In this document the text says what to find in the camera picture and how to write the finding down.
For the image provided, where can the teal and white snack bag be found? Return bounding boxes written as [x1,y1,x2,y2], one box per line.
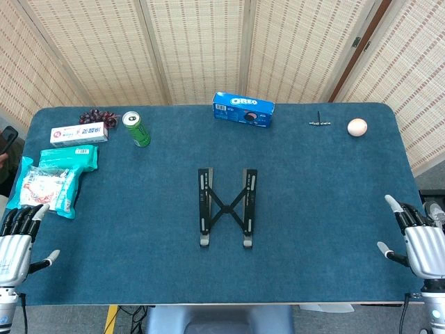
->
[6,156,84,219]

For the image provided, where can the beige egg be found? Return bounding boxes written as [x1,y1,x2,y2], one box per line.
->
[346,118,369,137]

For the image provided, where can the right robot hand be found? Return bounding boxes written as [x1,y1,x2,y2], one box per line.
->
[377,194,445,280]

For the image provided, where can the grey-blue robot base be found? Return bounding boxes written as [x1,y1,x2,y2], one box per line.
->
[144,305,296,334]

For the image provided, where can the yellow floor tape strip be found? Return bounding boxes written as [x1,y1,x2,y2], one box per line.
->
[104,305,119,334]

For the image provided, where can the white toothpaste box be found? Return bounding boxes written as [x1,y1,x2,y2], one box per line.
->
[49,121,109,148]

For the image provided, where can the dark red coiled cord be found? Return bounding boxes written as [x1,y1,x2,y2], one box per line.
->
[79,109,121,129]

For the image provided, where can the black folding laptop stand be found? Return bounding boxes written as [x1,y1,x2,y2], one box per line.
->
[197,168,259,250]

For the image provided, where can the green drink can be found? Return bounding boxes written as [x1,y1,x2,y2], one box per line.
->
[122,111,152,148]

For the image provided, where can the black floor cables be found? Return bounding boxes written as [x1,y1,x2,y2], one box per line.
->
[118,305,147,334]

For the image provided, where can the white shoe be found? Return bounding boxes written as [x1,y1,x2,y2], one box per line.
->
[424,202,445,230]

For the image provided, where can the small metal T-shaped tool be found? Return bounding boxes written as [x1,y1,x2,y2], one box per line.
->
[309,111,332,127]

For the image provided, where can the black box on floor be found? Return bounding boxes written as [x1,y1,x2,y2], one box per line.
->
[419,189,445,209]

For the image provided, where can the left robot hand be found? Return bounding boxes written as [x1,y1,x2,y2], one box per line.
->
[0,204,60,288]

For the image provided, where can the teal wet wipes pack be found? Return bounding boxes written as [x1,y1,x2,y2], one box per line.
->
[38,145,99,173]

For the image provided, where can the blue table mat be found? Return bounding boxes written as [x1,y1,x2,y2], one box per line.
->
[0,102,427,307]

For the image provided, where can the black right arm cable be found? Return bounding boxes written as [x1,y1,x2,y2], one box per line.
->
[398,294,413,334]

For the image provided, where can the black smartphone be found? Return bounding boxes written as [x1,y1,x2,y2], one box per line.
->
[0,125,19,156]

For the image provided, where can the blue Oreo cookie box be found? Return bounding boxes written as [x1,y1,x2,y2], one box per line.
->
[212,91,275,129]

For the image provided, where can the bystander in dark clothes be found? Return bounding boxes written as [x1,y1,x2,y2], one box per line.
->
[0,137,26,198]

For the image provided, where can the bamboo folding screen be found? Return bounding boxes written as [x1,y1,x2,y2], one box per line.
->
[0,0,445,177]

